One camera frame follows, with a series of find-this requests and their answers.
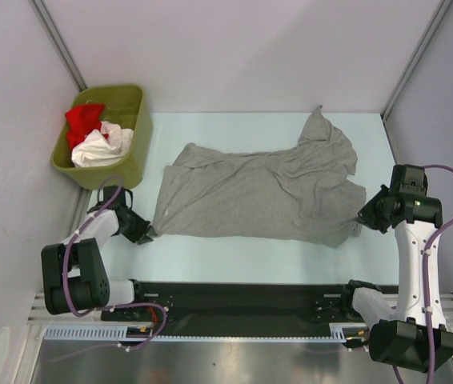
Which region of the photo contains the grey t shirt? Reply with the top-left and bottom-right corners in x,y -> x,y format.
153,107 -> 367,248

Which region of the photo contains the grey slotted cable duct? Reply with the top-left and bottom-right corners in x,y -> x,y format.
44,323 -> 369,343

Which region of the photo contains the white t shirt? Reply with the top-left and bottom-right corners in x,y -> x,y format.
71,121 -> 134,168

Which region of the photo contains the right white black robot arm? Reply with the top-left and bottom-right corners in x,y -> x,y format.
339,186 -> 453,379

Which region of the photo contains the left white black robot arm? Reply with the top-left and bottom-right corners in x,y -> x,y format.
41,207 -> 152,320

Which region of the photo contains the aluminium frame rail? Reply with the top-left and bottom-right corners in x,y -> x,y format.
28,294 -> 453,326

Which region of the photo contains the aluminium corner post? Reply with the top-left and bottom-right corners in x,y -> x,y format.
380,0 -> 453,123
28,0 -> 87,92

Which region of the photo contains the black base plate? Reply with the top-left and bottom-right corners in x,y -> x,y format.
134,282 -> 362,338

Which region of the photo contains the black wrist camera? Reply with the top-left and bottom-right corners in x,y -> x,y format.
87,186 -> 134,213
389,164 -> 428,197

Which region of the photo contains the left aluminium corner post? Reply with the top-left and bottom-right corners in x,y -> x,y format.
28,0 -> 87,92

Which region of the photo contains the right aluminium corner post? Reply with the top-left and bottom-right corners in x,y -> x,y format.
380,0 -> 453,123

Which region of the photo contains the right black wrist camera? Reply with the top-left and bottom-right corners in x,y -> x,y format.
389,164 -> 428,197

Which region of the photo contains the red t shirt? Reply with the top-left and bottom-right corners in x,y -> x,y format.
65,103 -> 106,150

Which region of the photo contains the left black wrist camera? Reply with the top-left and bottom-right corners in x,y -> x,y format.
87,186 -> 134,213

